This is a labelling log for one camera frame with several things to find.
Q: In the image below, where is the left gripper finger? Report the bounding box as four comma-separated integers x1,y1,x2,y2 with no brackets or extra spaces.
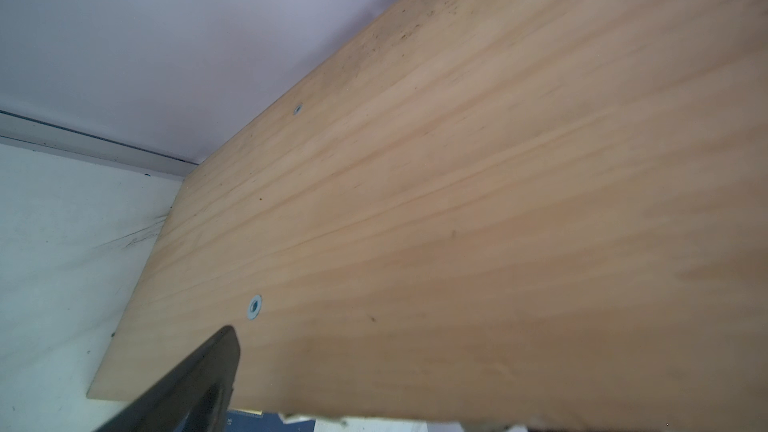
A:
99,325,240,431

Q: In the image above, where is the upper dark blue book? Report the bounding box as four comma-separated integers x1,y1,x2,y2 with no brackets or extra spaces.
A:
225,410,315,432

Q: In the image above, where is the wooden two-tier bookshelf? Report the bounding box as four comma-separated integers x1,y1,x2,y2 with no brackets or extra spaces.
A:
88,0,767,431

